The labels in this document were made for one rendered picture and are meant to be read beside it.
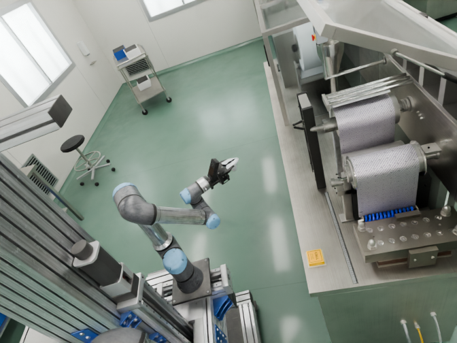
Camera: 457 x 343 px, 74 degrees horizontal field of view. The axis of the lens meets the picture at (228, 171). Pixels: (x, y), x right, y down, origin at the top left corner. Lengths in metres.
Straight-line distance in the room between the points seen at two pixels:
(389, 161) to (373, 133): 0.21
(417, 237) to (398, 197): 0.17
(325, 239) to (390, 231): 0.31
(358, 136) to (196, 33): 5.61
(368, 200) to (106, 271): 1.08
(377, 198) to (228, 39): 5.73
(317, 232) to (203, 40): 5.68
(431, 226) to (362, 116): 0.53
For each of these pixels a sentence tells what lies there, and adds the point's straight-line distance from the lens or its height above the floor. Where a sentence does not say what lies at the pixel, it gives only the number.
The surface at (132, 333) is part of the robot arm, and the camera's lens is 1.06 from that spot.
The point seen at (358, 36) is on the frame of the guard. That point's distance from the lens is 0.84.
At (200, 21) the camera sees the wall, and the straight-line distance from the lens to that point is 6.72.
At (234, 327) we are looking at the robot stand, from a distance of 2.26.
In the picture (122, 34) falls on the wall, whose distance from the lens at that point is 7.12.
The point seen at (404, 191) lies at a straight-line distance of 1.46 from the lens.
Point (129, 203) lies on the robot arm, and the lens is 1.35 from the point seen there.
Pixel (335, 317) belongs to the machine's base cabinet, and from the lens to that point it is 1.73.
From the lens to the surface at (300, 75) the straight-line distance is 2.16.
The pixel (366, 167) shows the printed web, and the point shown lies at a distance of 1.32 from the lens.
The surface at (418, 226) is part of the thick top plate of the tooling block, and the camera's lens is 1.48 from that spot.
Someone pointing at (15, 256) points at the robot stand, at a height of 1.73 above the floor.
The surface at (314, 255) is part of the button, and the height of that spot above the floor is 0.92.
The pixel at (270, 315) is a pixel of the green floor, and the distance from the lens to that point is 2.45.
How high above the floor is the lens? 2.22
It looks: 39 degrees down
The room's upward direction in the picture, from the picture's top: 24 degrees counter-clockwise
